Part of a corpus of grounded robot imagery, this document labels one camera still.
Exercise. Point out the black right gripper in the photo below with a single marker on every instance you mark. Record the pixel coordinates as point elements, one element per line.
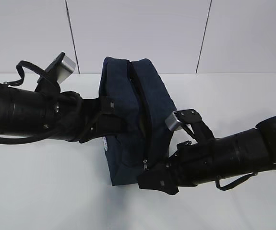
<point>189,166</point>

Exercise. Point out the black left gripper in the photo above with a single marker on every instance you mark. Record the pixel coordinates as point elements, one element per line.
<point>74,119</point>

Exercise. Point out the dark blue lunch bag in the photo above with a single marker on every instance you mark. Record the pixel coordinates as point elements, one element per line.
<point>143,102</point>

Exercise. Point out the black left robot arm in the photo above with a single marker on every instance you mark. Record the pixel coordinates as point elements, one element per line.
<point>28,117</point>

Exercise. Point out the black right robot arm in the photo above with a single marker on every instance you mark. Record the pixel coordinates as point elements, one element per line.
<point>227,161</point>

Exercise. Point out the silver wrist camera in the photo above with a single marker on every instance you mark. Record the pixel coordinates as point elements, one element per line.
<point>191,122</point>
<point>57,72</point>

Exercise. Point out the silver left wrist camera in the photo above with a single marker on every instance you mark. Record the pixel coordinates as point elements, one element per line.
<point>57,72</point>

